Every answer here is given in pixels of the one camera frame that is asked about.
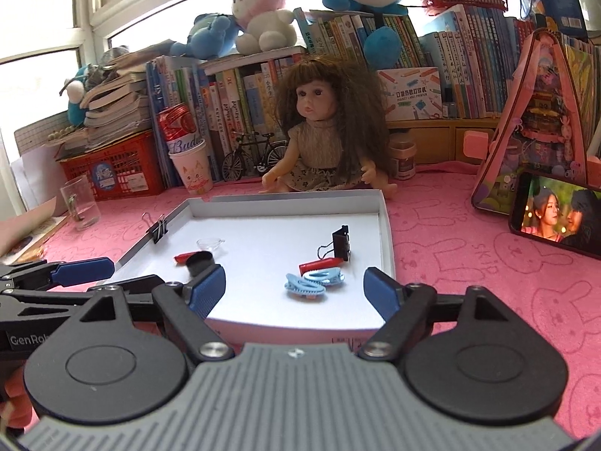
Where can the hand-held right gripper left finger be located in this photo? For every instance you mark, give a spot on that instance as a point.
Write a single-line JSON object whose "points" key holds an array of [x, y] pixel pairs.
{"points": [[209, 286]]}

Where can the pink triangular toy house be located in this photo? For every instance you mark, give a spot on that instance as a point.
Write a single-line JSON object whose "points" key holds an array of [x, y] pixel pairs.
{"points": [[540, 122]]}

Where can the cat print paper cup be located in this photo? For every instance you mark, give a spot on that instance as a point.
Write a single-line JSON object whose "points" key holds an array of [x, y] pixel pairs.
{"points": [[190, 169]]}

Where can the pink rabbit print tablecloth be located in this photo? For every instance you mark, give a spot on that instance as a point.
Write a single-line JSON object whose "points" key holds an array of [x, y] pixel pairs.
{"points": [[469, 291]]}

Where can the black binder clip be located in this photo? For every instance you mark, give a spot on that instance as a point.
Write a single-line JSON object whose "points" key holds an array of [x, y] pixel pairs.
{"points": [[158, 232], [342, 244]]}

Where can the row of children's books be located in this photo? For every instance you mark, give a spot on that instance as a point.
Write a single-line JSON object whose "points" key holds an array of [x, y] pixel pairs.
{"points": [[225, 103], [474, 65]]}

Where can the open magazine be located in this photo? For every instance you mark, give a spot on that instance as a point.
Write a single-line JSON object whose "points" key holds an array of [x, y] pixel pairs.
{"points": [[40, 239]]}

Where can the red beer can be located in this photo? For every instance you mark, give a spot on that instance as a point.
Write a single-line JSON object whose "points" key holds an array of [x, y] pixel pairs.
{"points": [[176, 122]]}

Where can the gold foil packet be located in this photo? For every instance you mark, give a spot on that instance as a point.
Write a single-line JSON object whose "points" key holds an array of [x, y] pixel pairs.
{"points": [[580, 70]]}

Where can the red plastic crate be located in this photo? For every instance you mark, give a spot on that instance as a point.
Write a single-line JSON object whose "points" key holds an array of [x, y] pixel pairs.
{"points": [[131, 164]]}

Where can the person's left hand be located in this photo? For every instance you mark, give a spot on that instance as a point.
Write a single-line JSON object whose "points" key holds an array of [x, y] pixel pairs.
{"points": [[16, 401]]}

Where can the wooden desk organizer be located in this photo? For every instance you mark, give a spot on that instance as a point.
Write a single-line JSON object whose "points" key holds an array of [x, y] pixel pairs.
{"points": [[436, 141]]}

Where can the blue and white plush toy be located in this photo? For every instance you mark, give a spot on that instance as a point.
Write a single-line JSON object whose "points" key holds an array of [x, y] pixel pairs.
{"points": [[75, 101]]}

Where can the small blue plush toy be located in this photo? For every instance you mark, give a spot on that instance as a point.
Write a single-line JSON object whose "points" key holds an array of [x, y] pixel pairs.
{"points": [[206, 33]]}

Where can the black toy bicycle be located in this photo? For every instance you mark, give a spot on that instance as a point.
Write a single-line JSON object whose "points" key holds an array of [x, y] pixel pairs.
{"points": [[232, 167]]}

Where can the label printer box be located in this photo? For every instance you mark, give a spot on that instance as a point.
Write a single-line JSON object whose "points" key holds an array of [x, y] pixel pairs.
{"points": [[408, 94]]}

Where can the stack of worn books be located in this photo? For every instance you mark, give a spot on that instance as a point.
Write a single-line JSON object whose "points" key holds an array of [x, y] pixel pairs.
{"points": [[117, 103]]}

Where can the pink rabbit plush toy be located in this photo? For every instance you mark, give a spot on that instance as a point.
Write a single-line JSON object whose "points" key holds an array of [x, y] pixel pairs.
{"points": [[263, 4]]}

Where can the clear glass mug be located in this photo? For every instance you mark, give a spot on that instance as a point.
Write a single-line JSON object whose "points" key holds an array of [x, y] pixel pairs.
{"points": [[82, 202]]}

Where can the small brown-lidded jar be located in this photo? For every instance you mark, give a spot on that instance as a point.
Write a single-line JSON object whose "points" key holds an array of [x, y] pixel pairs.
{"points": [[403, 157]]}

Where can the red hair clip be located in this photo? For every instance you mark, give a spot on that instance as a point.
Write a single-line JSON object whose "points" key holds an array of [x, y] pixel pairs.
{"points": [[319, 264]]}

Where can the white cardboard box tray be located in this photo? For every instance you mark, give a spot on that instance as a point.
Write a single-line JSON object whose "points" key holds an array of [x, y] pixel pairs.
{"points": [[263, 235]]}

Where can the red tube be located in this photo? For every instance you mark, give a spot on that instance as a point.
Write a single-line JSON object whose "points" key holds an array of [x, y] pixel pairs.
{"points": [[183, 258]]}

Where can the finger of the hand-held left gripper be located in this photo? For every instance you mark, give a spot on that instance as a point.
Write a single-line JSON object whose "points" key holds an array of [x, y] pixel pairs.
{"points": [[47, 298], [84, 270]]}

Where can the black round cap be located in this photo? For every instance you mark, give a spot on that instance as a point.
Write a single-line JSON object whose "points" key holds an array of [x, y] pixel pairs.
{"points": [[199, 263]]}

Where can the grey plush toy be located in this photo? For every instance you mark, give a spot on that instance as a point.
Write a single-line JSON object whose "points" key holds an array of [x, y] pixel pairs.
{"points": [[112, 55]]}

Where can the brown-haired doll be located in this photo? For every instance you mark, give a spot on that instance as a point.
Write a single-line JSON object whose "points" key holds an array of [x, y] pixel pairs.
{"points": [[319, 131]]}

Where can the blue hair clip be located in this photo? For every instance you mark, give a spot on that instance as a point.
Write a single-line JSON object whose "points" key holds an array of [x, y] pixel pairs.
{"points": [[305, 287], [328, 276]]}

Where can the black smartphone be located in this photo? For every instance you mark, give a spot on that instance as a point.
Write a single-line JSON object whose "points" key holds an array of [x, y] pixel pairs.
{"points": [[558, 211]]}

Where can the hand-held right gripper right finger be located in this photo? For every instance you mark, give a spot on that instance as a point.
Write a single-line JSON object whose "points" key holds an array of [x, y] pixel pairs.
{"points": [[380, 291]]}

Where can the beige paper sheet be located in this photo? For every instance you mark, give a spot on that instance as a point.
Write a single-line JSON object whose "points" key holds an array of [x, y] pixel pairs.
{"points": [[23, 230]]}

